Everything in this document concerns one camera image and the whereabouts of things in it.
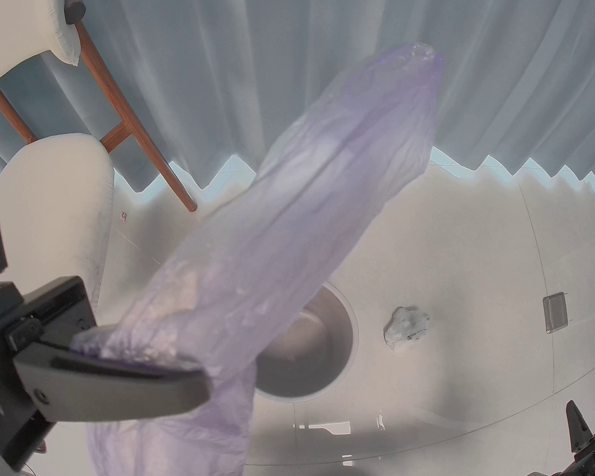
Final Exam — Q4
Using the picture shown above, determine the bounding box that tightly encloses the pale blue curtain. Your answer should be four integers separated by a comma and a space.
0, 0, 595, 207

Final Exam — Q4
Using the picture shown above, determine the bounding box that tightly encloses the crumpled white paper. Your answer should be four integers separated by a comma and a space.
384, 307, 430, 354

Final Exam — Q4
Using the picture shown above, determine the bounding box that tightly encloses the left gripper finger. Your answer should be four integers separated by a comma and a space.
12, 340, 212, 423

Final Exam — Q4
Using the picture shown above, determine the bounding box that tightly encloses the white trash bin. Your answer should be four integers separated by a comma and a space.
252, 280, 360, 404

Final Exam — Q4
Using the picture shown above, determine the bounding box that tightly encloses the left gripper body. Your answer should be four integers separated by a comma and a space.
0, 276, 99, 471

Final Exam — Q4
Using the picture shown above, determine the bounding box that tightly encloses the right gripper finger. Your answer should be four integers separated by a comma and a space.
565, 400, 592, 465

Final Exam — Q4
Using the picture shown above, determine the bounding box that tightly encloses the cream padded wooden chair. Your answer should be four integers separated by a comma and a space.
0, 0, 199, 316

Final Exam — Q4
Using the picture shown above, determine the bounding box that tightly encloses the purple plastic bag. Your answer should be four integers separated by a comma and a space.
69, 43, 444, 476

